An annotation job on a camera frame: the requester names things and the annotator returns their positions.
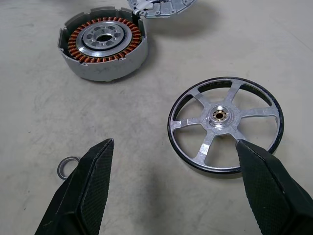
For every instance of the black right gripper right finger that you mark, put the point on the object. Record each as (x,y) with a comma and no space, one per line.
(271,195)

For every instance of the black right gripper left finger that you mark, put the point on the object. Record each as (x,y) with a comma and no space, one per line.
(83,195)

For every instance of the silver spoked rotor black rim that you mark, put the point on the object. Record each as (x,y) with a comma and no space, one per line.
(215,125)

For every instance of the grey motor housing copper windings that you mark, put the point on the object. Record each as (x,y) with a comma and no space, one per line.
(97,73)

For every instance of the grey round plate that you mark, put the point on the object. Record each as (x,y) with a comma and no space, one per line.
(168,9)

